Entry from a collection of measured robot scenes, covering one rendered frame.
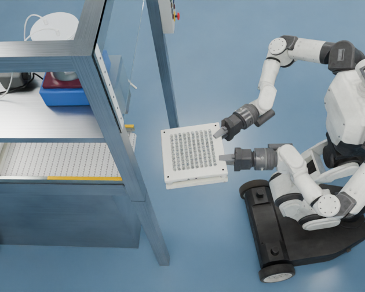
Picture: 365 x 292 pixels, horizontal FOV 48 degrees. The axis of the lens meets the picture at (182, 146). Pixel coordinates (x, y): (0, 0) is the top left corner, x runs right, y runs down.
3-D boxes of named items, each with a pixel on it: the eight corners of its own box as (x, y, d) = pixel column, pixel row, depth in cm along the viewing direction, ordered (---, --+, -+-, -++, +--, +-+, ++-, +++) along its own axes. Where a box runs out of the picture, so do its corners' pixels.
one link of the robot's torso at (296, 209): (318, 194, 239) (289, 164, 204) (329, 226, 228) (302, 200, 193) (293, 204, 245) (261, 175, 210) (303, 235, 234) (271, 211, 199)
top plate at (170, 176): (164, 183, 160) (164, 181, 158) (160, 132, 173) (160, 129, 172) (227, 175, 159) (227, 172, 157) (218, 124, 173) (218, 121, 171)
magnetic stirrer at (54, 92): (110, 61, 154) (105, 42, 146) (101, 106, 142) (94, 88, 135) (59, 61, 156) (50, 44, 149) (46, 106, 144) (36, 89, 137)
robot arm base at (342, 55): (335, 57, 175) (362, 46, 168) (342, 85, 172) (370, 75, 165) (321, 47, 163) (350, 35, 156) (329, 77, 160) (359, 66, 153)
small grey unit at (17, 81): (35, 73, 154) (28, 62, 149) (30, 88, 150) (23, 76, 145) (8, 74, 155) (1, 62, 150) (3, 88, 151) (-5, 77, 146)
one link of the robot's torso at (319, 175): (281, 184, 219) (353, 137, 189) (290, 214, 209) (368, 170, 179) (260, 179, 211) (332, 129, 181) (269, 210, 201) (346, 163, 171)
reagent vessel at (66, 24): (97, 50, 145) (81, 6, 129) (88, 83, 136) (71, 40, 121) (54, 51, 146) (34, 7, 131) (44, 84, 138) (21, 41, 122)
